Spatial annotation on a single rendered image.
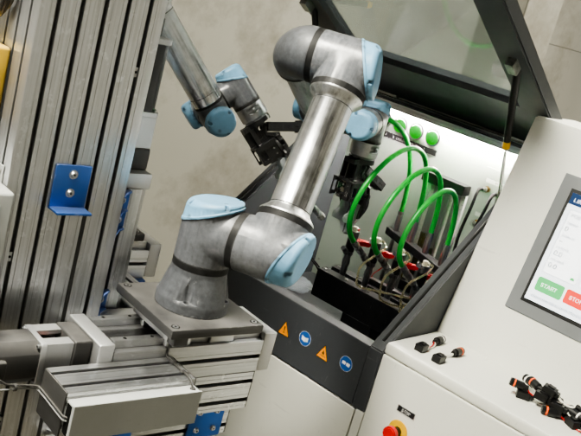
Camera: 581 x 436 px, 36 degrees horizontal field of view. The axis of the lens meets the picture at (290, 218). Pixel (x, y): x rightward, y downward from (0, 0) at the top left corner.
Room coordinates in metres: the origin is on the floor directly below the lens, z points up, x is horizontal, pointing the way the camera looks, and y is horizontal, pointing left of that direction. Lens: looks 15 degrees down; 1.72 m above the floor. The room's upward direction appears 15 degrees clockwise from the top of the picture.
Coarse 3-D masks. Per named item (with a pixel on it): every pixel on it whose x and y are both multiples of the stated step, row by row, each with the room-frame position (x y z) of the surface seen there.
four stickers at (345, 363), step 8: (280, 320) 2.14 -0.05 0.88; (280, 328) 2.13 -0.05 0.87; (288, 328) 2.12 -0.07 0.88; (288, 336) 2.12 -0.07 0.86; (304, 336) 2.08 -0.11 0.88; (304, 344) 2.08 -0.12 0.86; (320, 344) 2.05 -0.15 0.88; (320, 352) 2.05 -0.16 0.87; (328, 352) 2.03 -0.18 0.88; (344, 360) 2.00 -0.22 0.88; (352, 360) 1.99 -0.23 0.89; (344, 368) 2.00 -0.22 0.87
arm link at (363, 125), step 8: (360, 112) 2.16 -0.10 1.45; (368, 112) 2.18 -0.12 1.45; (376, 112) 2.24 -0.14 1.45; (352, 120) 2.17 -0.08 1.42; (360, 120) 2.16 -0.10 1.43; (368, 120) 2.16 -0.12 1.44; (376, 120) 2.19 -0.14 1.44; (352, 128) 2.16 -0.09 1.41; (360, 128) 2.16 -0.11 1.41; (368, 128) 2.16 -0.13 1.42; (376, 128) 2.19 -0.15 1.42; (352, 136) 2.16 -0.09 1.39; (360, 136) 2.16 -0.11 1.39; (368, 136) 2.16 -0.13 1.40
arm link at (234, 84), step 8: (224, 72) 2.29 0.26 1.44; (232, 72) 2.29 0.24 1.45; (240, 72) 2.31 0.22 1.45; (216, 80) 2.31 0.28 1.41; (224, 80) 2.29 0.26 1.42; (232, 80) 2.29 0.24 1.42; (240, 80) 2.30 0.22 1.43; (248, 80) 2.32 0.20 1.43; (224, 88) 2.28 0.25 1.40; (232, 88) 2.29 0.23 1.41; (240, 88) 2.29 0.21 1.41; (248, 88) 2.30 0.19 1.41; (232, 96) 2.28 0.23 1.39; (240, 96) 2.29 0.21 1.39; (248, 96) 2.30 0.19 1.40; (256, 96) 2.31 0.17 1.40; (232, 104) 2.29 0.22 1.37; (240, 104) 2.29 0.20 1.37; (248, 104) 2.29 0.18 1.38
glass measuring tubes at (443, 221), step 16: (432, 176) 2.53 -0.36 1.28; (432, 192) 2.55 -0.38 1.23; (464, 192) 2.47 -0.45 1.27; (432, 208) 2.52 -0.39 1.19; (448, 208) 2.51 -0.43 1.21; (448, 224) 2.47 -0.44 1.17; (416, 240) 2.55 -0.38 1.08; (432, 240) 2.50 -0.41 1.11; (432, 256) 2.51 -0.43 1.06; (448, 256) 2.49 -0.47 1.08; (432, 272) 2.47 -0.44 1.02; (400, 288) 2.52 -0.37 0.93
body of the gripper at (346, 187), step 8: (344, 160) 2.28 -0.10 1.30; (352, 160) 2.27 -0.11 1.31; (360, 160) 2.28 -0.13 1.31; (344, 168) 2.29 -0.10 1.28; (352, 168) 2.29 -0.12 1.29; (360, 168) 2.29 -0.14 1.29; (336, 176) 2.29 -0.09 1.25; (344, 176) 2.27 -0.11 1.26; (352, 176) 2.29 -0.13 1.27; (360, 176) 2.30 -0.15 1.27; (336, 184) 2.31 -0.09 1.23; (344, 184) 2.28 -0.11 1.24; (352, 184) 2.26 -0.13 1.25; (360, 184) 2.27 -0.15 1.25; (336, 192) 2.30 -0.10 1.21; (344, 192) 2.27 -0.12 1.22; (352, 192) 2.25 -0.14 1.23; (368, 192) 2.31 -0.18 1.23; (344, 200) 2.26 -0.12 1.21; (352, 200) 2.26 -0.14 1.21; (360, 200) 2.30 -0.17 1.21
